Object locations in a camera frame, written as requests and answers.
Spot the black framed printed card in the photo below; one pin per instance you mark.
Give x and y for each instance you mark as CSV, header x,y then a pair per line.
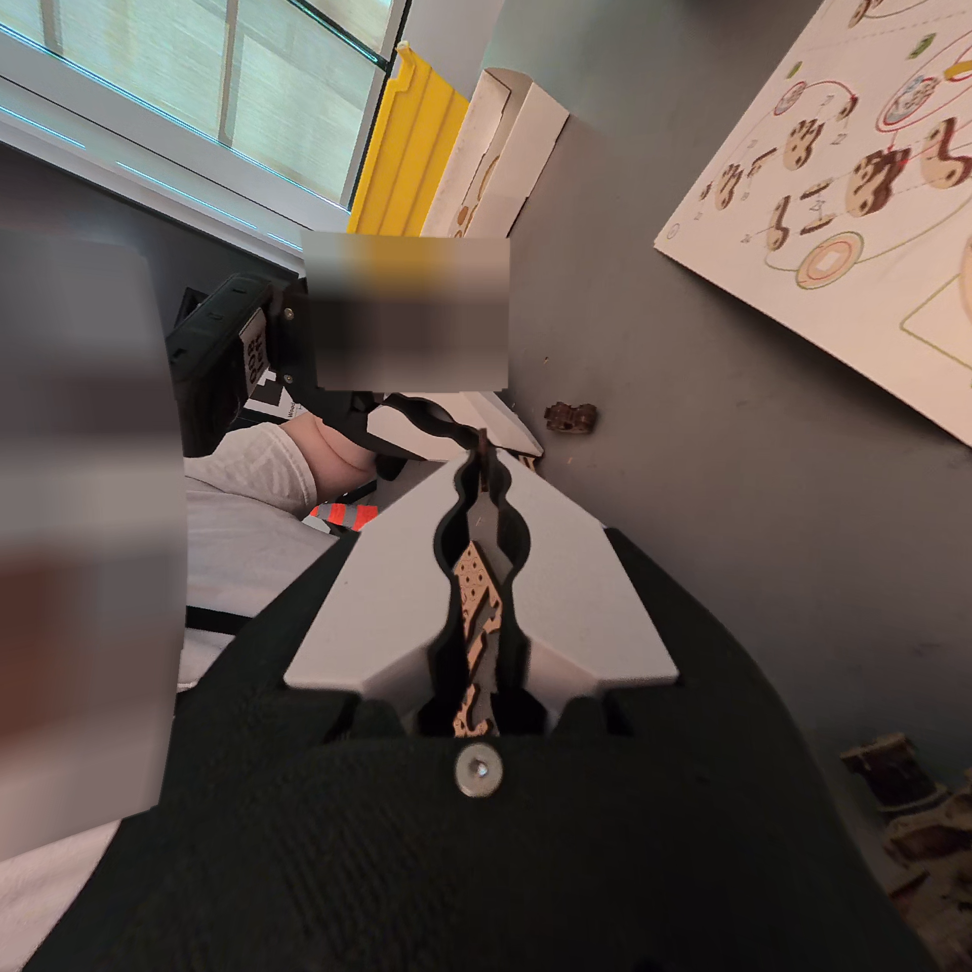
x,y
273,399

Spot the dark wooden gear block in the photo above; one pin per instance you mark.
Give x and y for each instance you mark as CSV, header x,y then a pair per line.
x,y
569,418

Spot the key-shaped wooden part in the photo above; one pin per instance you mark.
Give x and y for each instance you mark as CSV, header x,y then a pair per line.
x,y
526,462

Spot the laser-cut wooden parts sheet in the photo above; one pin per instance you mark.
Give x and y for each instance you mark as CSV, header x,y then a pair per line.
x,y
482,600

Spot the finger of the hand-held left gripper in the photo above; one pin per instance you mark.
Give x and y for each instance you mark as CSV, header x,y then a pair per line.
x,y
402,437
501,425

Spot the person's left forearm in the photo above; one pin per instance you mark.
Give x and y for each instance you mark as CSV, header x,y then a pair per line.
x,y
334,463

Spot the white framed window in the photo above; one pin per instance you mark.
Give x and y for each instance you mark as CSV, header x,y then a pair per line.
x,y
190,76

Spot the open instruction booklet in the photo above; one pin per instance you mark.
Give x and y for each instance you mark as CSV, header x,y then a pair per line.
x,y
873,326

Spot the orange reflective strip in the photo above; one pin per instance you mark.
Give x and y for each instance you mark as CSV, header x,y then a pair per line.
x,y
345,518

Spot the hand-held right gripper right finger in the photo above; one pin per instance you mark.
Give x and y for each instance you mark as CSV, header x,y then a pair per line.
x,y
592,607

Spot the yellow plastic bin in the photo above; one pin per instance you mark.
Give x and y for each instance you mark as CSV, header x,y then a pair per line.
x,y
410,152

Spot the white cardboard box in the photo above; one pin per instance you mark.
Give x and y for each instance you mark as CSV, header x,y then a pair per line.
x,y
531,152

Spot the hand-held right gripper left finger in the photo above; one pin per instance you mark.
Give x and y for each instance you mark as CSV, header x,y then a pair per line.
x,y
364,607

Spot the assembled wooden model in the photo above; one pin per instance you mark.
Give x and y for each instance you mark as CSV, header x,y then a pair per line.
x,y
896,774

